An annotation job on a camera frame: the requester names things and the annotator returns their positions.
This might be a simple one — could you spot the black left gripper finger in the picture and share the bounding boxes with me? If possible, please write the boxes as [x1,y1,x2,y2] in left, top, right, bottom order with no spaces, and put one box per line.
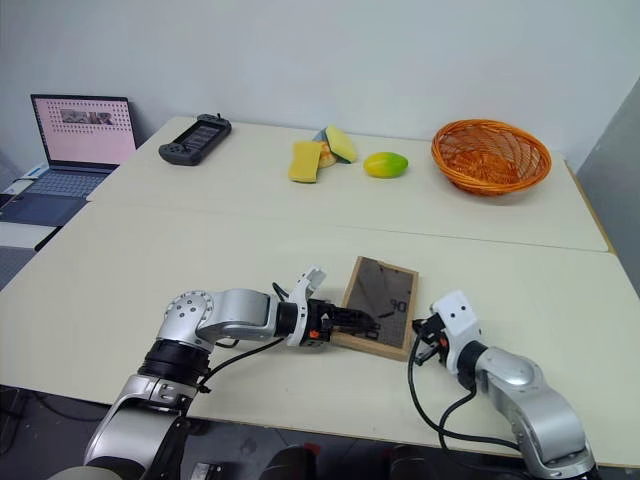
[340,306,376,328]
[331,322,382,342]

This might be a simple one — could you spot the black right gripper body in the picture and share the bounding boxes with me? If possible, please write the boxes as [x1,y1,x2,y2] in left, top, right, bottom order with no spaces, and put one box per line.
[420,311,450,366]

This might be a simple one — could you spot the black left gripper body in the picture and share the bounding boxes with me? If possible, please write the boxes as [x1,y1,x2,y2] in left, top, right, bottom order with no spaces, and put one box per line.
[305,298,347,349]

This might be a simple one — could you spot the wooden picture frame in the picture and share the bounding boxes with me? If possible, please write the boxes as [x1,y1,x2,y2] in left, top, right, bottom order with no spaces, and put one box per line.
[331,255,421,363]

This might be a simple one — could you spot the dark rounded shape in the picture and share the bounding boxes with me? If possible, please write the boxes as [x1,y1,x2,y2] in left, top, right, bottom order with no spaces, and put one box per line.
[266,443,322,480]
[385,442,442,480]

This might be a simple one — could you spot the yellow green mango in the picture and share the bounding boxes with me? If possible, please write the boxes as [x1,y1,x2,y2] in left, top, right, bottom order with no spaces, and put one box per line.
[362,151,410,179]

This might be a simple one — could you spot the orange bread roll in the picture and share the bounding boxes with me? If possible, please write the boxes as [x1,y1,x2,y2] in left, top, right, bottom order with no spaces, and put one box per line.
[317,141,342,170]

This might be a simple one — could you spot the yellow sponge with green pad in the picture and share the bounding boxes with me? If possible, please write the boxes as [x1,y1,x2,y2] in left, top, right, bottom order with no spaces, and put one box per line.
[324,124,359,166]

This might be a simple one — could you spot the orange wicker basket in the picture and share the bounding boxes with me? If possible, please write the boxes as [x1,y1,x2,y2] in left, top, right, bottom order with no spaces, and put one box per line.
[431,118,553,203]

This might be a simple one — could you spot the black handheld game controller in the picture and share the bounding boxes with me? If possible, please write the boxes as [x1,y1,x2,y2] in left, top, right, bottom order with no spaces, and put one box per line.
[158,113,233,168]

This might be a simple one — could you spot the grey partition panel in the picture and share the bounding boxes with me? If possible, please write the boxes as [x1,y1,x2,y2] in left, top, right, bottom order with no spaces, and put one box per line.
[563,74,640,302]

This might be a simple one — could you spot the open grey laptop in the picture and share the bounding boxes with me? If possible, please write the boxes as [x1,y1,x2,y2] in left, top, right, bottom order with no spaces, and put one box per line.
[21,93,138,197]

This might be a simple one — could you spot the dark blue closed notebook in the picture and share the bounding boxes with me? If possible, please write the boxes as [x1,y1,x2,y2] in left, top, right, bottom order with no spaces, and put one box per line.
[0,191,85,227]

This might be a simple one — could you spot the white pad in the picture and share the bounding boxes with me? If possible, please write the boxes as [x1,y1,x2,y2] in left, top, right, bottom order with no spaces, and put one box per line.
[0,221,57,252]

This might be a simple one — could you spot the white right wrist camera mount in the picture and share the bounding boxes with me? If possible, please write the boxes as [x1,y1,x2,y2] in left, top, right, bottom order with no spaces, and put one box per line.
[430,290,483,375]

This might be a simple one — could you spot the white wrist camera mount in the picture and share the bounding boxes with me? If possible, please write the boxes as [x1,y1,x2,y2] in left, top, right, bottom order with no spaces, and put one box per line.
[285,266,329,347]
[430,290,483,375]

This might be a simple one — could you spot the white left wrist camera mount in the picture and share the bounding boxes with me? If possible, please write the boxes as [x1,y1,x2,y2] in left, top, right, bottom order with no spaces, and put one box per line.
[285,266,329,347]

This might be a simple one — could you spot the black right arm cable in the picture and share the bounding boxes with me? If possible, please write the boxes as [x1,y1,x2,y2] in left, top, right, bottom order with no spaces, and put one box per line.
[406,342,522,447]

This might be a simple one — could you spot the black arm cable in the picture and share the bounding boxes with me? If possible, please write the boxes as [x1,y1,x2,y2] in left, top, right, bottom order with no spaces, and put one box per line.
[406,342,522,447]
[198,281,291,396]

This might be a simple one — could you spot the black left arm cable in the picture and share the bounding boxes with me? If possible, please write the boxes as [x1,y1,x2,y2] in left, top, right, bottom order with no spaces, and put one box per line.
[198,281,291,396]

